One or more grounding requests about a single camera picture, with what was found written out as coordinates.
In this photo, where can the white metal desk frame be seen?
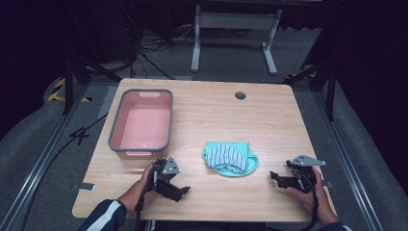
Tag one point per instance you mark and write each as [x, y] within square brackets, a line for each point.
[237, 20]

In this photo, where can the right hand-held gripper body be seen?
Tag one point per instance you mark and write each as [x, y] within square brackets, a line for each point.
[303, 174]

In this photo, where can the pink basin with grey rim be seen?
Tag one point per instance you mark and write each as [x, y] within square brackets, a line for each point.
[144, 125]

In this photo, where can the black tape cross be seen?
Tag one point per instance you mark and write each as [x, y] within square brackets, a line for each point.
[80, 134]

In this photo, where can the yellow black hazard tape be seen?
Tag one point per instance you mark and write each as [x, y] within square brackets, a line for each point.
[56, 94]

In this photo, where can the blue white striped cloth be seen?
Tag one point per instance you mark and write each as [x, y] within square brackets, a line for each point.
[227, 157]

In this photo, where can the teal cloth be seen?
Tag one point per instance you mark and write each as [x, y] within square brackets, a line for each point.
[251, 162]

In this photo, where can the aluminium floor rail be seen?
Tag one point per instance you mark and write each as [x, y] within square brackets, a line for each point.
[41, 166]
[349, 166]

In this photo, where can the person's right hand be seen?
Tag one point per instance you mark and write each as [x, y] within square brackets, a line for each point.
[317, 202]

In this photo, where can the person's left hand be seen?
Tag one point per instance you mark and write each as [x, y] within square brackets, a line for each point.
[141, 189]

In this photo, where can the black metal stand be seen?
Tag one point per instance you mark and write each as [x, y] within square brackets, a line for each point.
[330, 89]
[69, 83]

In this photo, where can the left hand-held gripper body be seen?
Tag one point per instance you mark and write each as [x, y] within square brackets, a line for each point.
[166, 168]

